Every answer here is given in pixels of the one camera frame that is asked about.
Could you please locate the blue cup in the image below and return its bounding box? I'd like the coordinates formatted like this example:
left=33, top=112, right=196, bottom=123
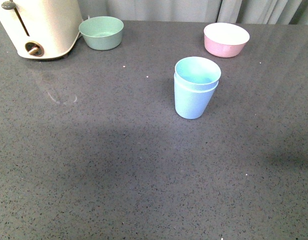
left=175, top=56, right=221, bottom=91
left=174, top=73, right=218, bottom=120

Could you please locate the green bowl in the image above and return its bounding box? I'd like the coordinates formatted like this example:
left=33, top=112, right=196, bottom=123
left=79, top=16, right=124, bottom=51

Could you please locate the pink bowl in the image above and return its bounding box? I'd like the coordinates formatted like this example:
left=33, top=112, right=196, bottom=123
left=204, top=22, right=250, bottom=58

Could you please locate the white toaster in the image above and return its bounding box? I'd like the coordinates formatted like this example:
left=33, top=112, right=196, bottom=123
left=0, top=0, right=83, bottom=60

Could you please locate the grey curtain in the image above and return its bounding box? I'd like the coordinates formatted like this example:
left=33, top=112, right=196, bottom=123
left=78, top=0, right=308, bottom=25

